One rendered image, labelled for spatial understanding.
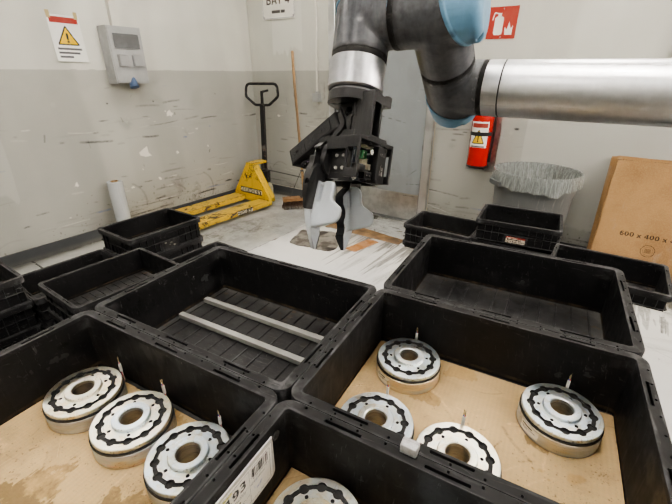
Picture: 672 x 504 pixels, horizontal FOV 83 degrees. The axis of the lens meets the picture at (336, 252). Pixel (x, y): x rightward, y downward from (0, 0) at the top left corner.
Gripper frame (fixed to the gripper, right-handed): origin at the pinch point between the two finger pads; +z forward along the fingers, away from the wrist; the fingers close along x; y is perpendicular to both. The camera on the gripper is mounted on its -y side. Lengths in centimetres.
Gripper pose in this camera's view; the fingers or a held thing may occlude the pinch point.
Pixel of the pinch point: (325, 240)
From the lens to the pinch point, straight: 55.2
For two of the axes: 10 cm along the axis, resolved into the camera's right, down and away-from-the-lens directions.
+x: 6.8, 0.2, 7.3
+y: 7.2, 1.5, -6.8
